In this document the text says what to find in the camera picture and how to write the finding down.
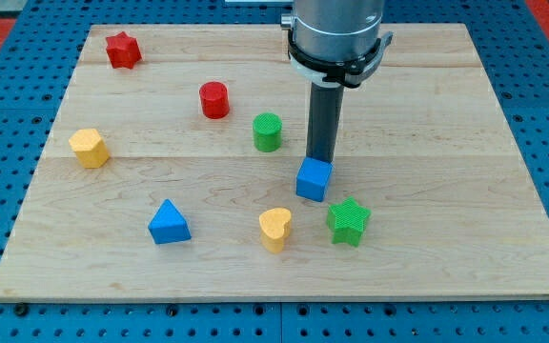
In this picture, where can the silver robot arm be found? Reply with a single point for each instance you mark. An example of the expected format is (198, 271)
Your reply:
(336, 43)

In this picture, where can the blue cube block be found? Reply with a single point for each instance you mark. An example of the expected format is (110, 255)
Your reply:
(312, 179)

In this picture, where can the green cylinder block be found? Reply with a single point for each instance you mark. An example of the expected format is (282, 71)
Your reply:
(267, 129)

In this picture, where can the yellow heart block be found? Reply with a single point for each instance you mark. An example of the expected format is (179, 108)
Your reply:
(275, 227)

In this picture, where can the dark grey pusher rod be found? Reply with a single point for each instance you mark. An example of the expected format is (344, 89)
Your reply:
(324, 113)

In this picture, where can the green star block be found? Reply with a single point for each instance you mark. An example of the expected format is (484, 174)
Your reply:
(347, 221)

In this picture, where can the red cylinder block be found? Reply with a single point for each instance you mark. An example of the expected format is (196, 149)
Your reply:
(214, 100)

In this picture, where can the wooden board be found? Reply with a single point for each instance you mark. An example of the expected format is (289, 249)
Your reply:
(423, 144)

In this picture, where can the blue triangle block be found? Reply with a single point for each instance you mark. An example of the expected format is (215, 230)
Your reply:
(168, 225)

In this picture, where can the yellow hexagon block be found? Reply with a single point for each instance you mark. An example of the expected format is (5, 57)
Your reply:
(89, 148)

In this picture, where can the red star block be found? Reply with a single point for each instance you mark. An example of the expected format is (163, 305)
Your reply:
(123, 51)

